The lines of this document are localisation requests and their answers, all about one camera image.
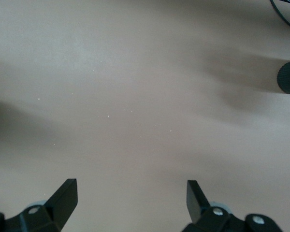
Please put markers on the brown table cover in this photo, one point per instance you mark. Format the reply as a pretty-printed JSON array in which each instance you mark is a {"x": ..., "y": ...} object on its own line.
[{"x": 135, "y": 96}]

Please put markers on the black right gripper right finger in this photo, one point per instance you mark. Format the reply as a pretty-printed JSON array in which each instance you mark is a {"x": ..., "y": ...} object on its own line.
[{"x": 197, "y": 205}]

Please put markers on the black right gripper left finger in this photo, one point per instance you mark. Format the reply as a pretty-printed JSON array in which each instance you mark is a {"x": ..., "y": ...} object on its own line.
[{"x": 60, "y": 205}]

